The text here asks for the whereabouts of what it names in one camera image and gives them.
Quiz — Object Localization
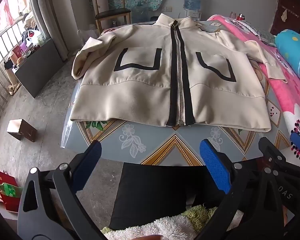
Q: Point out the beige shoes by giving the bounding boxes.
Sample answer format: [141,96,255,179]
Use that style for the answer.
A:
[6,84,22,96]

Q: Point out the white plastic bag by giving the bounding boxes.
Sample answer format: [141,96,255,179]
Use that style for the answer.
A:
[26,29,45,46]

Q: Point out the red paper bag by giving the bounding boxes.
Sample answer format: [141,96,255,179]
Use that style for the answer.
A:
[0,169,22,214]

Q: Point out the grey cabinet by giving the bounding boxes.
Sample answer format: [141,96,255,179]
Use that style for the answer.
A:
[14,38,65,98]

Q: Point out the clear plastic bag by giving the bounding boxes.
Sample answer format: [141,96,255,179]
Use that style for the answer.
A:
[77,24,99,43]

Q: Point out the grey curtain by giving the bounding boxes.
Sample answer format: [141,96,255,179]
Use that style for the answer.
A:
[27,0,68,62]

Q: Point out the brown box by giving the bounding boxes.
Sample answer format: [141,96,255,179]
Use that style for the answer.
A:
[7,119,37,142]

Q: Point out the blue printed pillow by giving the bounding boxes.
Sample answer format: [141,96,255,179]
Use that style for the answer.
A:
[275,29,300,85]

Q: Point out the cream jacket with black trim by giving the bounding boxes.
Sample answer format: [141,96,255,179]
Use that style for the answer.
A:
[71,13,288,133]

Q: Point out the fluffy white green robe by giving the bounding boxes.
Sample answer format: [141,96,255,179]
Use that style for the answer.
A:
[100,205,243,240]

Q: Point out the empty clear water jug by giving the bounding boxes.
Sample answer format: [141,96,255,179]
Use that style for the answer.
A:
[131,2,149,24]

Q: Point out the white lace cloth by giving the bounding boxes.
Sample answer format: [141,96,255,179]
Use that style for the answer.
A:
[236,20,277,47]

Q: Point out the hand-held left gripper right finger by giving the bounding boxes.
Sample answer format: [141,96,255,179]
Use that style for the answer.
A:
[199,139,285,240]

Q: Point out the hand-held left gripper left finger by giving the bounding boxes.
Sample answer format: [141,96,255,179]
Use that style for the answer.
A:
[17,140,108,240]

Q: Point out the wooden chair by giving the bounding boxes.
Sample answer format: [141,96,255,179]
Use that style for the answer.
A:
[91,0,132,34]

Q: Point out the pink printed blanket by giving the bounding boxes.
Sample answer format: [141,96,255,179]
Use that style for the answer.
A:
[207,14,300,160]

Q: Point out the white water dispenser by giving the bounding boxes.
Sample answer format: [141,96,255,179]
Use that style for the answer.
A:
[179,10,202,22]

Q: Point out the person's black pants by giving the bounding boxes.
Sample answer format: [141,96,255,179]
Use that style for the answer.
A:
[107,162,240,230]

